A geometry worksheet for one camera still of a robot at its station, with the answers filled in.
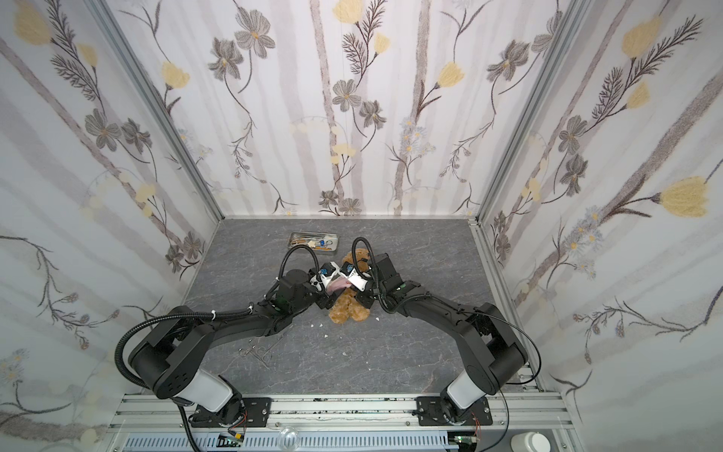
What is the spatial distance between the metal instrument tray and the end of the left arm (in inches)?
13.1

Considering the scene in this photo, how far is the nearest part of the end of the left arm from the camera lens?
0.79 metres

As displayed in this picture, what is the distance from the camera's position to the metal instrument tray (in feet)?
3.71
